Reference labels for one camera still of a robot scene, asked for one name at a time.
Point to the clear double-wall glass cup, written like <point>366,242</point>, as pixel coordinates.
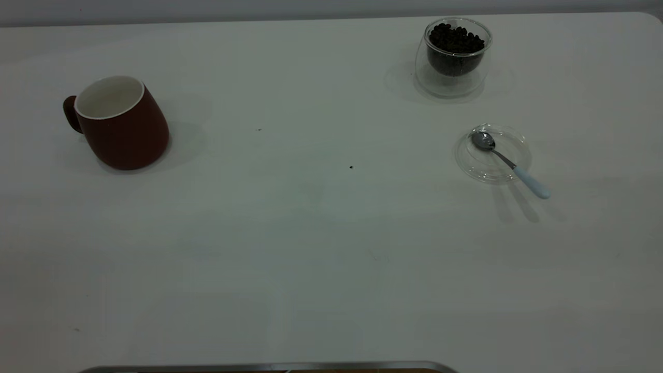
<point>445,87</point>

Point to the red ceramic mug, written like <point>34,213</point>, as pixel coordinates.
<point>129,134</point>

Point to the clear glass saucer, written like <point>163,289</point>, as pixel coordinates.
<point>481,167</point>

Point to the pile of coffee beans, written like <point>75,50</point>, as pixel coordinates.
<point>456,44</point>

